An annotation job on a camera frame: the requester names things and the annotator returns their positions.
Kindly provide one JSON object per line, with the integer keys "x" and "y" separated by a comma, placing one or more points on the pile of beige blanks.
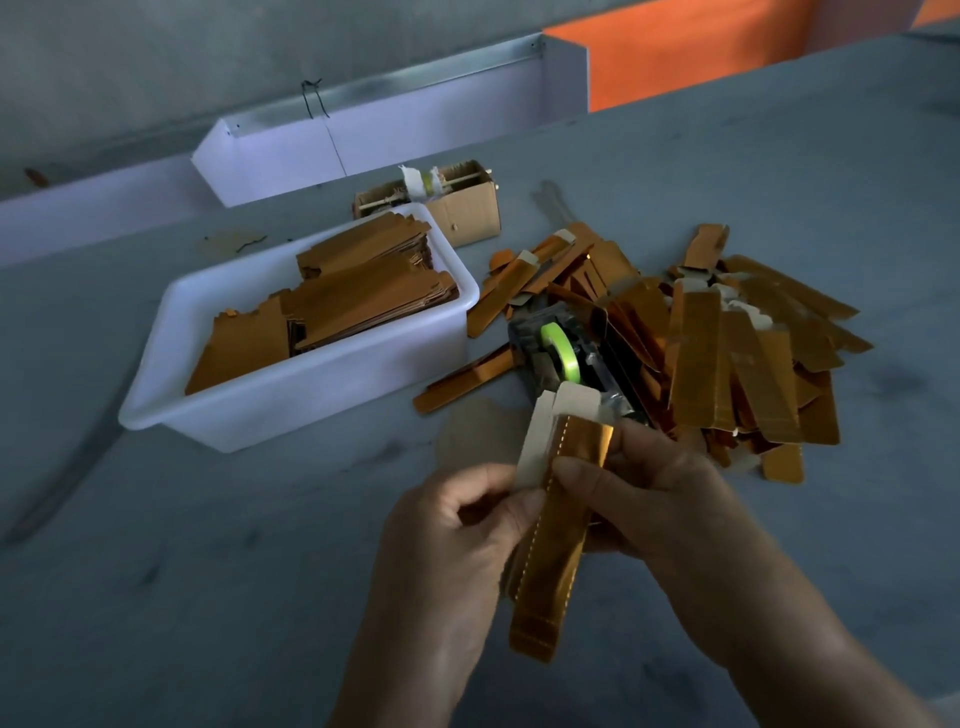
{"x": 473, "y": 435}

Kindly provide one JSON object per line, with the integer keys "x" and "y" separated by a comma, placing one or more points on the pile of gold boxes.
{"x": 735, "y": 353}

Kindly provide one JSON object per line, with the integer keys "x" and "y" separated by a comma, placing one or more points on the person's left forearm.
{"x": 398, "y": 705}

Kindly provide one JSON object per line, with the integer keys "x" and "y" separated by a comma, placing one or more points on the long white tray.
{"x": 458, "y": 105}
{"x": 90, "y": 210}

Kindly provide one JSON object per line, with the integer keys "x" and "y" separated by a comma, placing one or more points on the small cardboard box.
{"x": 477, "y": 213}

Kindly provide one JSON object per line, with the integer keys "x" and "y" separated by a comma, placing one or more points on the person's left hand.
{"x": 435, "y": 585}

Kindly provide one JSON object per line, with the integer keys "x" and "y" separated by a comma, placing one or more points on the orange tray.
{"x": 705, "y": 53}

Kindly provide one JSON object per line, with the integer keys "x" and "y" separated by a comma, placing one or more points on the white plastic bin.
{"x": 293, "y": 405}

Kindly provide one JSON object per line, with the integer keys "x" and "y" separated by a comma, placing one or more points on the black tape dispenser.
{"x": 525, "y": 360}

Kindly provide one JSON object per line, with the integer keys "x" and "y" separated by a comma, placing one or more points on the green tape roll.
{"x": 558, "y": 353}

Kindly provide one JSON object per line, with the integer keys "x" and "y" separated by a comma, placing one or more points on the person's right hand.
{"x": 698, "y": 540}

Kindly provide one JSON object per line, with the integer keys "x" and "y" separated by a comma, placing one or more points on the person's right forearm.
{"x": 833, "y": 675}

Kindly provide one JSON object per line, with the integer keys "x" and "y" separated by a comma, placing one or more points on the small brown object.
{"x": 35, "y": 177}

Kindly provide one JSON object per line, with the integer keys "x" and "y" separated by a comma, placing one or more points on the gold cartons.
{"x": 375, "y": 293}

